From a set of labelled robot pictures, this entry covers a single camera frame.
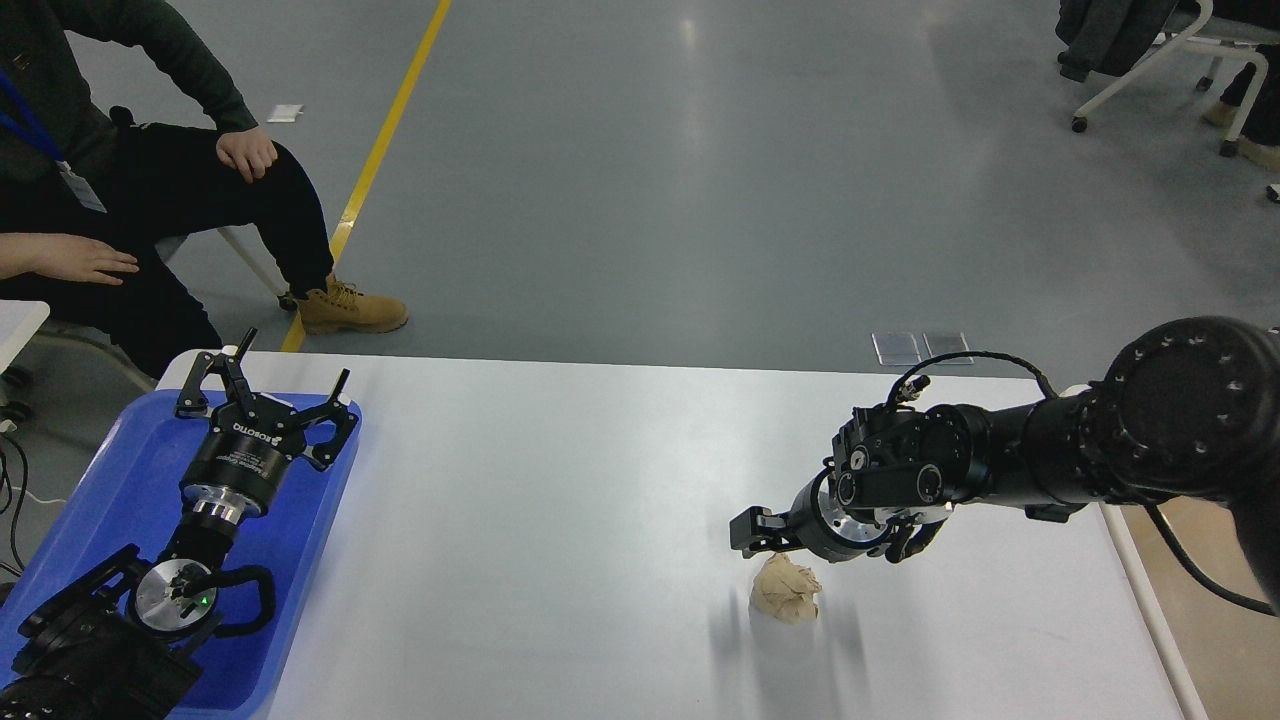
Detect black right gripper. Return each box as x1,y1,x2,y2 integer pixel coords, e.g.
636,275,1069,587
730,470,890,562

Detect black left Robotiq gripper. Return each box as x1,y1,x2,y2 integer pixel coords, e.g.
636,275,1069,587
174,327,358,518

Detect brown paper ball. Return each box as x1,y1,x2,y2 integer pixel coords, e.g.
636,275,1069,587
749,553,823,625

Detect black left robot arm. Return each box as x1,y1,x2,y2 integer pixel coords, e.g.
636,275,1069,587
3,334,361,719

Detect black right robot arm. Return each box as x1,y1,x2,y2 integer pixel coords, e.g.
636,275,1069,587
730,316,1279,616

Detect person's right hand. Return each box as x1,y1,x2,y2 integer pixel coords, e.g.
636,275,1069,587
29,234,140,284

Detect person's left hand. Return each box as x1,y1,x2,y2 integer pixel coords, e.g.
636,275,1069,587
215,126,279,184

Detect tan work boot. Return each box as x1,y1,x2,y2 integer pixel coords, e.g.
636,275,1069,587
285,273,410,334

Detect white stool under person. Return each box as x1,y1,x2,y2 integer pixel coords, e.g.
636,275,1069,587
155,225,294,311

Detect blue plastic tray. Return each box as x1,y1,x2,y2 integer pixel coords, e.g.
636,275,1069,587
1,389,360,719

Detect left floor socket plate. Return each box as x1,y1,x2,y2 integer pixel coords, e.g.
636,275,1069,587
870,332,923,366

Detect floor socket plate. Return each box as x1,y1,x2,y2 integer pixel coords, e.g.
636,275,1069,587
870,332,923,366
923,331,977,365

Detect right floor socket plate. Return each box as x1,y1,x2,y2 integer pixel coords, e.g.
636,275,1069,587
923,331,977,365

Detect seated person in green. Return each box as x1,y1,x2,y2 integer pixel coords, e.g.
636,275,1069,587
0,0,410,379

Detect white plastic bin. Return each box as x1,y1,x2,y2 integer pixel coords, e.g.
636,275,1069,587
1059,384,1280,720

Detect white rolling chair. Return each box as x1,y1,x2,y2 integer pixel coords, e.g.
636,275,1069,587
1070,1,1277,158

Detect black cables at left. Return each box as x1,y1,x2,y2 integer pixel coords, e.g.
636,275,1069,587
0,425,61,582

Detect blue lanyard with badge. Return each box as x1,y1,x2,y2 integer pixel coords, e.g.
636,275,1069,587
0,68,109,215

